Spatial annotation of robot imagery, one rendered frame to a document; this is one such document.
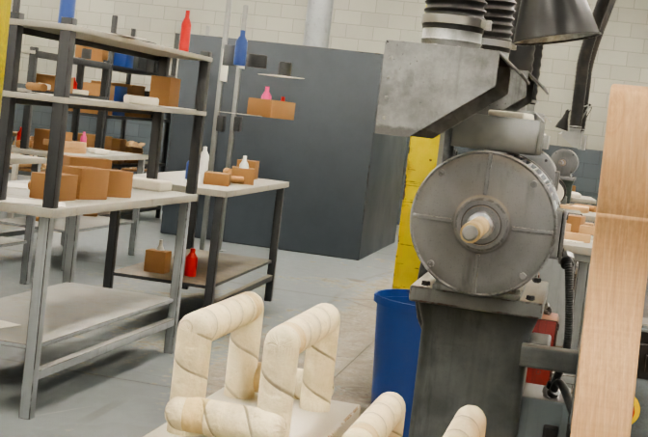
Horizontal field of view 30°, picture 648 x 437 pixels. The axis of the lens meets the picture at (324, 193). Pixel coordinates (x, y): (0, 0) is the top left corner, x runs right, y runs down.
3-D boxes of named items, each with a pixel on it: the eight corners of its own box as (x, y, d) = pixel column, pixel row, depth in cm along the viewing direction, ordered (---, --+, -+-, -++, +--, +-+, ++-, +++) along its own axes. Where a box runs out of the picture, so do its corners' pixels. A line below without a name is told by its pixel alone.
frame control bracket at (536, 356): (520, 363, 220) (523, 341, 219) (626, 378, 216) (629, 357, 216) (519, 366, 216) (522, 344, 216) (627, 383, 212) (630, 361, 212)
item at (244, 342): (229, 390, 128) (238, 302, 128) (257, 395, 128) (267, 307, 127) (219, 396, 125) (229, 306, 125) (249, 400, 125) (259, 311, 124)
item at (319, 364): (303, 402, 126) (312, 314, 126) (333, 407, 126) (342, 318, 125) (295, 409, 123) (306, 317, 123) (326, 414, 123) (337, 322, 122)
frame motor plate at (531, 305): (432, 280, 254) (434, 261, 253) (547, 295, 249) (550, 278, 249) (408, 300, 219) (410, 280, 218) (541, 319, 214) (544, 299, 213)
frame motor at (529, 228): (427, 267, 250) (443, 143, 248) (559, 286, 244) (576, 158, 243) (398, 289, 210) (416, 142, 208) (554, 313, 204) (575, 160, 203)
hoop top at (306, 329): (311, 328, 126) (315, 298, 126) (341, 333, 125) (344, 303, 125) (257, 361, 107) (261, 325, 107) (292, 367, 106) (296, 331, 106)
